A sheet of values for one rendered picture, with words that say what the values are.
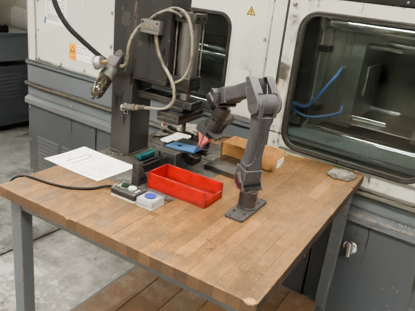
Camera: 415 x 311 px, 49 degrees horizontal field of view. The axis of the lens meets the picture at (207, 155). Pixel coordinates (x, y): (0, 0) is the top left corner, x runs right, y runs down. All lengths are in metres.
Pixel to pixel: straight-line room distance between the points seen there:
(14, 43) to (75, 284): 2.85
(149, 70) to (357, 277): 1.39
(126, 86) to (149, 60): 0.16
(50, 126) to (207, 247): 2.33
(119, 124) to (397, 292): 1.47
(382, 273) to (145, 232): 1.29
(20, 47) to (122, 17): 3.12
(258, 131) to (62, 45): 2.09
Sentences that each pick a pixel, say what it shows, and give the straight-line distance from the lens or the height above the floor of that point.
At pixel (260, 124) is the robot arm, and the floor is 1.22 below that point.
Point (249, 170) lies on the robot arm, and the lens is 1.52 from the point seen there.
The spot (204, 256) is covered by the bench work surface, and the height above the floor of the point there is 0.90.
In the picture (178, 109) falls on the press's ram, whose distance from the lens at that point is 1.78.
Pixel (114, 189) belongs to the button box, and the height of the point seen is 0.93.
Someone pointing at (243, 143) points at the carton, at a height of 0.95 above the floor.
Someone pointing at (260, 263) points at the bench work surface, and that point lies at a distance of 1.33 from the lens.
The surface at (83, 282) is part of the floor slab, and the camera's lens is 2.71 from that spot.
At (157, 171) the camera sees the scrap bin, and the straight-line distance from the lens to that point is 1.71.
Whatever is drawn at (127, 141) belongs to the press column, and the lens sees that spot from 1.96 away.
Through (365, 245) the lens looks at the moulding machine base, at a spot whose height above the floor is 0.55.
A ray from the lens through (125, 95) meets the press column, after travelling 1.91.
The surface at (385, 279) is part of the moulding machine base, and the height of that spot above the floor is 0.42.
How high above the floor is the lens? 1.62
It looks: 21 degrees down
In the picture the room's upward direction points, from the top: 7 degrees clockwise
